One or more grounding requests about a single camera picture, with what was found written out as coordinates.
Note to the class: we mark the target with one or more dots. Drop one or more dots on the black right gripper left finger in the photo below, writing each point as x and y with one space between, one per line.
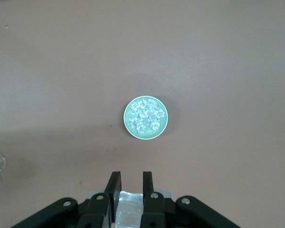
95 209

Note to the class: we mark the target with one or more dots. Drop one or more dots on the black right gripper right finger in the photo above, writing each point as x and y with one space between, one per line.
156 209

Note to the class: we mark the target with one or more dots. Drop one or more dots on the clear ice cube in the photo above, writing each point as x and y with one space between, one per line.
129 209

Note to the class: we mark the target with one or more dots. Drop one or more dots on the clear ice cubes heap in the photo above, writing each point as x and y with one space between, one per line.
145 116

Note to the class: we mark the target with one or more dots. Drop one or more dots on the green ceramic bowl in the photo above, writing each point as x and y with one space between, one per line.
145 136

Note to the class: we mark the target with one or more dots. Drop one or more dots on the brown table cover sheet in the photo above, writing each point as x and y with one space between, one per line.
61 71

